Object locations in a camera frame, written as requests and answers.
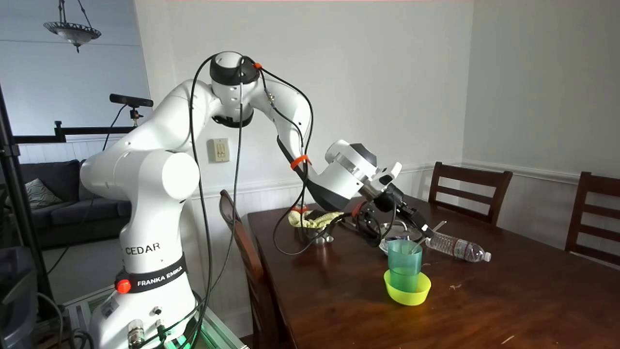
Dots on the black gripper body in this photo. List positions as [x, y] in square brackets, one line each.
[390, 206]

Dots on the black camera on tripod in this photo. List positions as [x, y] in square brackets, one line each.
[128, 99]

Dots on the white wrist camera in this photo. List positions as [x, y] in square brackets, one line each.
[390, 173]

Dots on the yellow cloth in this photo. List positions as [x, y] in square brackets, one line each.
[311, 220]

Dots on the small metal pot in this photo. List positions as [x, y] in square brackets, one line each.
[314, 237]

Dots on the hanging chandelier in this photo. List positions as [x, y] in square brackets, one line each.
[72, 32]

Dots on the white wall outlet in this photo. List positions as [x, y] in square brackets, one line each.
[218, 150]

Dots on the silver metal fork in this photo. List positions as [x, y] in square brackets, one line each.
[438, 225]

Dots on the green robot base plate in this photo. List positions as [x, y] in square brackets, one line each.
[216, 336]

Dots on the dark grey sofa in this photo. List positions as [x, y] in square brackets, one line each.
[65, 214]

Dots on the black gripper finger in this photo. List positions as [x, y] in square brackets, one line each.
[421, 220]
[415, 227]

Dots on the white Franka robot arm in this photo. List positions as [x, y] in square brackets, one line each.
[156, 214]

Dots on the translucent green plastic cup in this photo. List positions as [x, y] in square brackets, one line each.
[406, 272]

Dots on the clear plastic water bottle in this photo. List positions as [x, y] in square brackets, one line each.
[462, 249]

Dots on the yellow plastic bowl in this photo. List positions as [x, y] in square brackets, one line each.
[407, 299]

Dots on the black boom bar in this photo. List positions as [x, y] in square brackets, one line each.
[78, 130]

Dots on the dark wooden chair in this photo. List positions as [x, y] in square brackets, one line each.
[469, 175]
[249, 253]
[597, 187]

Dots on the black stand pole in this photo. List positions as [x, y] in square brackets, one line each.
[20, 206]

